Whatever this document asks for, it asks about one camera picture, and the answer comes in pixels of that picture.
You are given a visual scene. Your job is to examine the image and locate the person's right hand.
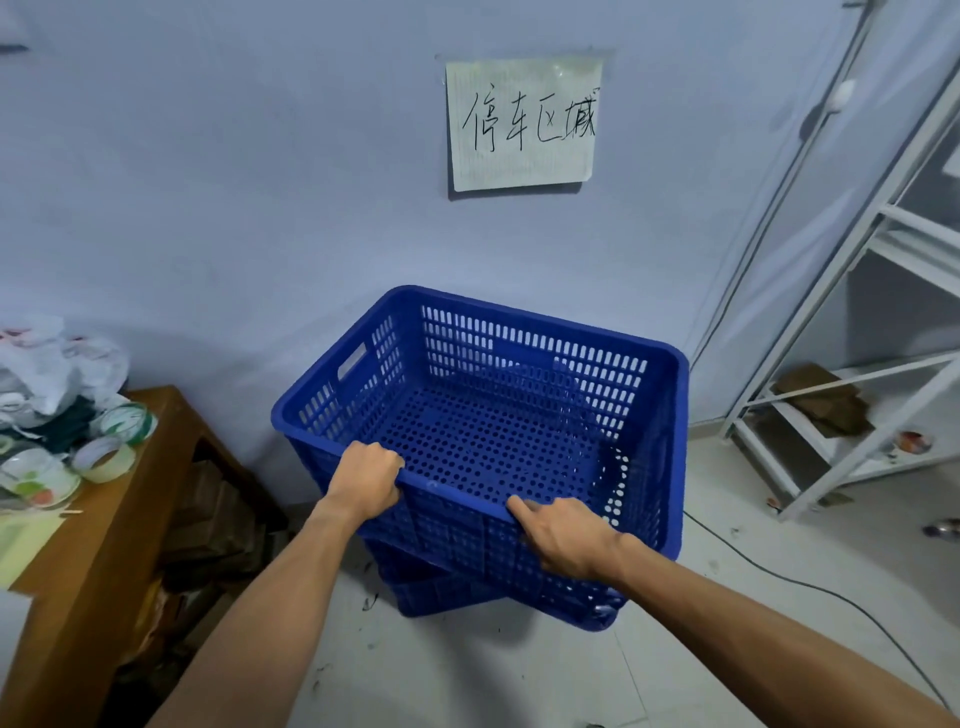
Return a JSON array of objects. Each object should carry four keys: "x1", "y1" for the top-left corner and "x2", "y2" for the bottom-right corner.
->
[{"x1": 506, "y1": 495, "x2": 628, "y2": 583}]

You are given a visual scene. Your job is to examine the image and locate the person's left hand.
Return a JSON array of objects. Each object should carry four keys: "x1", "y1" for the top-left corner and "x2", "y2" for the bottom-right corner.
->
[{"x1": 324, "y1": 441, "x2": 406, "y2": 526}]

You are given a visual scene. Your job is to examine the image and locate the blue perforated plastic crate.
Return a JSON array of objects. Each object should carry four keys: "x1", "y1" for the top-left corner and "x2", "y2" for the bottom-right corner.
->
[
  {"x1": 271, "y1": 285, "x2": 691, "y2": 633},
  {"x1": 358, "y1": 525, "x2": 530, "y2": 618}
]

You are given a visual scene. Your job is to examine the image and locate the person's right forearm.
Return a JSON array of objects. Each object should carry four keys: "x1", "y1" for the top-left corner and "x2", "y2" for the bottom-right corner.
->
[{"x1": 615, "y1": 534, "x2": 960, "y2": 728}]

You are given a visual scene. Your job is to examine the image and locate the person's left forearm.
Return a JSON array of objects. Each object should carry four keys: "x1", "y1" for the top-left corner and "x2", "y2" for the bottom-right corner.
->
[{"x1": 148, "y1": 501, "x2": 370, "y2": 728}]

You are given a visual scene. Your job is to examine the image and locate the brown cardboard boxes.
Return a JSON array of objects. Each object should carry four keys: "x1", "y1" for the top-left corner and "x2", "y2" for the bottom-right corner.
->
[{"x1": 159, "y1": 459, "x2": 291, "y2": 575}]

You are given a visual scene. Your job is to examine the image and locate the green-edged clear tape roll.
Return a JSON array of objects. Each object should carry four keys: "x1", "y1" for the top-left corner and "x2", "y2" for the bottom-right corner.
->
[{"x1": 99, "y1": 402, "x2": 159, "y2": 448}]

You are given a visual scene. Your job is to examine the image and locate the brown wooden table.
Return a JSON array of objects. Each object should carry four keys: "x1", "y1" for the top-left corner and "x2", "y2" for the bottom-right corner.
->
[{"x1": 0, "y1": 386, "x2": 291, "y2": 728}]

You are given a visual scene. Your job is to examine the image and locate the brown cardboard pieces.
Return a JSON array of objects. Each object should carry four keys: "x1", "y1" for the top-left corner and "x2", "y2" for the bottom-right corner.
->
[{"x1": 772, "y1": 364, "x2": 876, "y2": 439}]

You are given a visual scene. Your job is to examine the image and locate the dark green cloth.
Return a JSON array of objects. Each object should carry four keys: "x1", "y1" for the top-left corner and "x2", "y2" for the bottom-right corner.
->
[{"x1": 13, "y1": 397, "x2": 100, "y2": 456}]

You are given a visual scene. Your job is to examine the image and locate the clear plastic wrapper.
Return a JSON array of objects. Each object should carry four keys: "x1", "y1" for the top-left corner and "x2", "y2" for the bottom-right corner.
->
[{"x1": 0, "y1": 447, "x2": 82, "y2": 512}]

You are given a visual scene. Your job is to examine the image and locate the crumpled white plastic bags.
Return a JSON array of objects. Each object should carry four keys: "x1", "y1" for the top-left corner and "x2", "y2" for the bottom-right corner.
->
[{"x1": 0, "y1": 315, "x2": 131, "y2": 430}]

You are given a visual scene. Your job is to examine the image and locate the yellow paper sheet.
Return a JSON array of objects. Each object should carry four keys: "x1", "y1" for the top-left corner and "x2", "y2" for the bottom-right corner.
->
[{"x1": 0, "y1": 510, "x2": 67, "y2": 591}]

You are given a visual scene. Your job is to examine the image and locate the white paper sheet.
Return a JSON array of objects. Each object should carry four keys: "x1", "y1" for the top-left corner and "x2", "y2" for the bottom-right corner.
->
[{"x1": 0, "y1": 588, "x2": 35, "y2": 670}]

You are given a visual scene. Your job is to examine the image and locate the white metal shelf rack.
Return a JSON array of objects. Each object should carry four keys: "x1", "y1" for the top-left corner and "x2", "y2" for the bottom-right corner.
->
[{"x1": 720, "y1": 67, "x2": 960, "y2": 523}]

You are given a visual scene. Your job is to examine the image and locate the black floor cable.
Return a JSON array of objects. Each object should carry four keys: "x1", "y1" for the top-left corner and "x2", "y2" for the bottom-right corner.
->
[{"x1": 682, "y1": 510, "x2": 955, "y2": 712}]

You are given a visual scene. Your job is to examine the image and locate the handwritten paper wall sign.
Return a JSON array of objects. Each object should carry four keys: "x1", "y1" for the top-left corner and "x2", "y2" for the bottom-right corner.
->
[{"x1": 445, "y1": 56, "x2": 605, "y2": 195}]

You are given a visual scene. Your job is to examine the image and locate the black wall cable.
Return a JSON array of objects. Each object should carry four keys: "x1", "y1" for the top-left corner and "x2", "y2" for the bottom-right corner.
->
[{"x1": 688, "y1": 0, "x2": 888, "y2": 370}]

